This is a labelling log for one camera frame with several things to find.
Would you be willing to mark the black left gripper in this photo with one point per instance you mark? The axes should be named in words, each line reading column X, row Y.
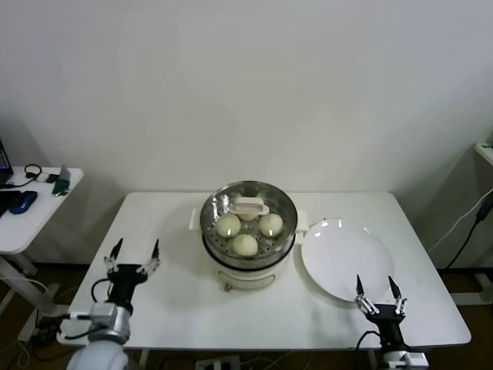
column 125, row 279

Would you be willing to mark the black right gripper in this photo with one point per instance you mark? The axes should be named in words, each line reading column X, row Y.
column 387, row 320

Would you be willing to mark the white steamed baozi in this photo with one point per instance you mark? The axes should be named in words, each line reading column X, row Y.
column 228, row 225
column 246, row 216
column 271, row 224
column 244, row 245

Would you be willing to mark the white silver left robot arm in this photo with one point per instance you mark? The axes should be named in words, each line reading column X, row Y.
column 108, row 320

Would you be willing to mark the perforated steel steamer basket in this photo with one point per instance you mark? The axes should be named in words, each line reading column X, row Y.
column 210, row 239

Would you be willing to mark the round white plate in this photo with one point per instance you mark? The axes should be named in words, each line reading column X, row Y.
column 339, row 258

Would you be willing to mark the white desk foot bar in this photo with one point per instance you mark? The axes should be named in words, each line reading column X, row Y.
column 473, row 287

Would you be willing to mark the green and grey gadget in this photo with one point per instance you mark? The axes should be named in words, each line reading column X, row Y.
column 60, row 188

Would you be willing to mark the white side table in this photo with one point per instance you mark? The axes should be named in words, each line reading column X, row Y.
column 34, row 219

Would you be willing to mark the black floor power strip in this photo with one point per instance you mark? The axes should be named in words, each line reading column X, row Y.
column 47, row 327

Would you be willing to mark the white electric cooker base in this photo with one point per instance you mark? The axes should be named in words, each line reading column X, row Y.
column 246, row 279

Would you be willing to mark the small white adapter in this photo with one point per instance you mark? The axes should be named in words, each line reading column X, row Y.
column 45, row 178

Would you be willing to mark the blue computer mouse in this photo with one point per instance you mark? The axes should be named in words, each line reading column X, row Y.
column 23, row 202

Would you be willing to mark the white floor power strip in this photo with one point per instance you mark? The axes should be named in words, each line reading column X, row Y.
column 217, row 363

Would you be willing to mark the dark laptop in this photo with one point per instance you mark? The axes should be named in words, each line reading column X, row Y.
column 3, row 163

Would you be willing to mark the white shelf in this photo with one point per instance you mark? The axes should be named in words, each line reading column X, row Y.
column 486, row 152

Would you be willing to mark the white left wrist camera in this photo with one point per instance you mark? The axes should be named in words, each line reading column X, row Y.
column 74, row 325

